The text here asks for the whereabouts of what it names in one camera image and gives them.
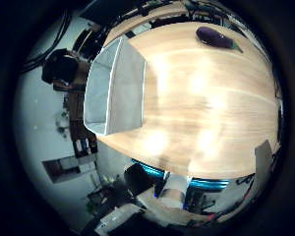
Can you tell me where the wooden side table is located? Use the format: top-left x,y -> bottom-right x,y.
102,1 -> 191,47

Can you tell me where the blue metal table rail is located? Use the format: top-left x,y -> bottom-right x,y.
131,158 -> 231,192

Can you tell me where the black cable bundle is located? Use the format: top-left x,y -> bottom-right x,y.
22,9 -> 74,74

